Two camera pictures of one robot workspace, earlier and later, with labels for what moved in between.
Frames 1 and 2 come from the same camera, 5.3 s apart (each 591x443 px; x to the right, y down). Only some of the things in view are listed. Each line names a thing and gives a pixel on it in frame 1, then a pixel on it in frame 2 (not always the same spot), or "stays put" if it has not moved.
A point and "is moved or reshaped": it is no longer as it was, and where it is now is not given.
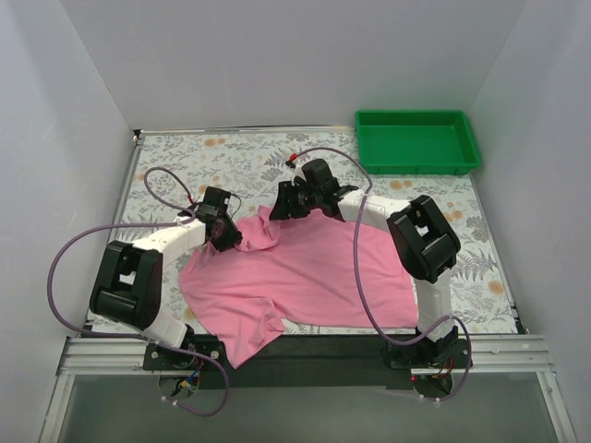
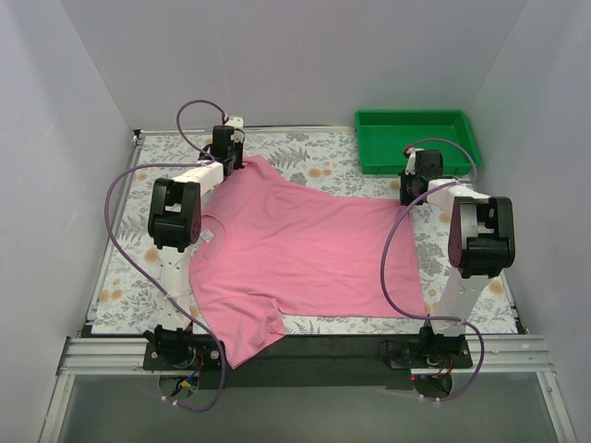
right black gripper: [283, 201] → [408, 196]
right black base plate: [439, 353] stays put
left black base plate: [158, 358] stays put
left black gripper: [226, 233] → [235, 163]
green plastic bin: [416, 142] stays put
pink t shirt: [300, 275] is moved or reshaped
